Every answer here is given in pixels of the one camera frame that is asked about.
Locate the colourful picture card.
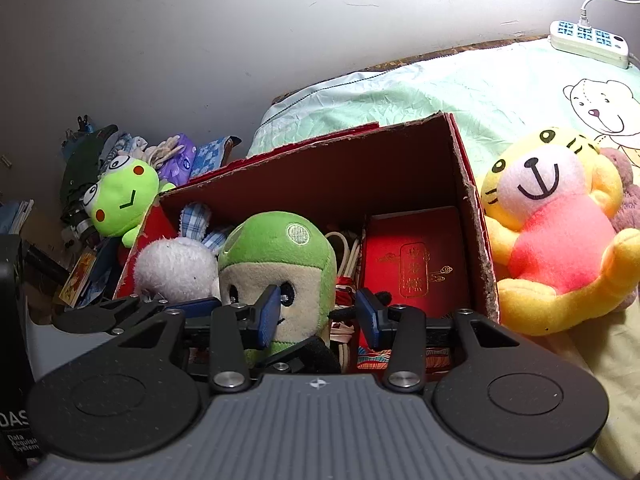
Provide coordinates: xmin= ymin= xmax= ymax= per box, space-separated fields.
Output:
xmin=58 ymin=250 xmax=96 ymax=308

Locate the yellow tiger plush toy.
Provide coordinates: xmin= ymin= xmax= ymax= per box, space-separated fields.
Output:
xmin=480 ymin=128 xmax=622 ymax=336

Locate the red cardboard box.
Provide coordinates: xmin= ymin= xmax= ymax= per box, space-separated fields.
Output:
xmin=116 ymin=113 xmax=499 ymax=318

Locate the purple tissue pack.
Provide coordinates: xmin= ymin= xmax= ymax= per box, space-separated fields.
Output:
xmin=158 ymin=133 xmax=198 ymax=186

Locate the white power strip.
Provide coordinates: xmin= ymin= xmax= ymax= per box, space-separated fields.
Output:
xmin=549 ymin=0 xmax=639 ymax=70

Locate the cartoon bear bed sheet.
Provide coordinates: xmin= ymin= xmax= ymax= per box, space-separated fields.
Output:
xmin=246 ymin=37 xmax=640 ymax=478

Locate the white plush bunny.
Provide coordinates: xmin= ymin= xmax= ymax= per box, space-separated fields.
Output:
xmin=134 ymin=203 xmax=227 ymax=304

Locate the pink plush teddy bear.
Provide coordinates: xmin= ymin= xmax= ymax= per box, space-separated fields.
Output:
xmin=582 ymin=148 xmax=639 ymax=312

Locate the small red gift box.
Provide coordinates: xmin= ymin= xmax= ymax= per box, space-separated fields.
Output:
xmin=360 ymin=207 xmax=470 ymax=318

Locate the green frog plush toy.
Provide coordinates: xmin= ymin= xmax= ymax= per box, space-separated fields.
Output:
xmin=82 ymin=155 xmax=175 ymax=248

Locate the blue checkered cloth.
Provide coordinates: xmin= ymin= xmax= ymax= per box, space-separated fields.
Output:
xmin=190 ymin=136 xmax=242 ymax=180

